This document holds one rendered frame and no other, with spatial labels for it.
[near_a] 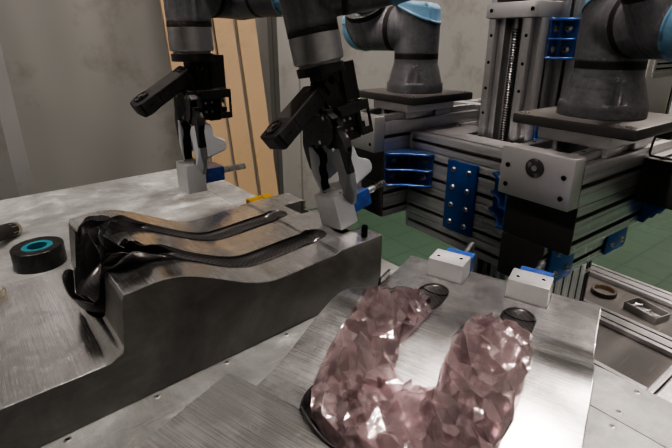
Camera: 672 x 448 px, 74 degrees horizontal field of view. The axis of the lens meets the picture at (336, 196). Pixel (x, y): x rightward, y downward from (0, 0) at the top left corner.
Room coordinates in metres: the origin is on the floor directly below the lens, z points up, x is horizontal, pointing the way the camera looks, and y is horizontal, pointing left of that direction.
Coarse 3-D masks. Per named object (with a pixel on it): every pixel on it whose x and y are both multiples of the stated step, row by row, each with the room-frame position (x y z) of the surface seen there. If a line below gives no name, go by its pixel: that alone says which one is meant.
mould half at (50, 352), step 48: (144, 240) 0.52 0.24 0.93; (192, 240) 0.59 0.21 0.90; (240, 240) 0.62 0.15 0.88; (336, 240) 0.61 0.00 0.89; (48, 288) 0.52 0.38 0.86; (144, 288) 0.40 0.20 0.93; (192, 288) 0.43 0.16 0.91; (240, 288) 0.47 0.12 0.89; (288, 288) 0.52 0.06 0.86; (336, 288) 0.57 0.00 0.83; (0, 336) 0.42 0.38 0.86; (48, 336) 0.42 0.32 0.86; (96, 336) 0.42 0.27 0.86; (144, 336) 0.40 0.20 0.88; (192, 336) 0.43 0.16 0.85; (240, 336) 0.47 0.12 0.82; (0, 384) 0.35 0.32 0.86; (48, 384) 0.35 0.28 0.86; (96, 384) 0.36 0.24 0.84; (144, 384) 0.39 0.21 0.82; (0, 432) 0.31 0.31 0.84; (48, 432) 0.33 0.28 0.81
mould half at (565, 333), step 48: (480, 288) 0.53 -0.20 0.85; (432, 336) 0.37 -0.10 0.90; (576, 336) 0.43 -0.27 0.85; (240, 384) 0.29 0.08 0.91; (288, 384) 0.33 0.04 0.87; (432, 384) 0.32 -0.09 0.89; (528, 384) 0.31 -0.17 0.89; (576, 384) 0.31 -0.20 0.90; (192, 432) 0.24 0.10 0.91; (240, 432) 0.24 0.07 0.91; (288, 432) 0.24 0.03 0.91; (528, 432) 0.27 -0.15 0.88; (576, 432) 0.26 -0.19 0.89
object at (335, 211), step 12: (384, 180) 0.74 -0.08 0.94; (324, 192) 0.68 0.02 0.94; (336, 192) 0.66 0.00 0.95; (360, 192) 0.67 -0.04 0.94; (372, 192) 0.71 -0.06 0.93; (324, 204) 0.66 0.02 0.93; (336, 204) 0.64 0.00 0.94; (348, 204) 0.65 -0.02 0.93; (360, 204) 0.67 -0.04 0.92; (324, 216) 0.66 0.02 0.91; (336, 216) 0.64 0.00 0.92; (348, 216) 0.65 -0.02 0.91; (336, 228) 0.64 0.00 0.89
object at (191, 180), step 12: (180, 168) 0.80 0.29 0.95; (192, 168) 0.79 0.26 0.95; (216, 168) 0.82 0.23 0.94; (228, 168) 0.85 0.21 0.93; (240, 168) 0.87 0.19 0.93; (180, 180) 0.81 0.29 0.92; (192, 180) 0.78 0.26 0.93; (204, 180) 0.80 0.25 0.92; (216, 180) 0.82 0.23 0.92; (192, 192) 0.78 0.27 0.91
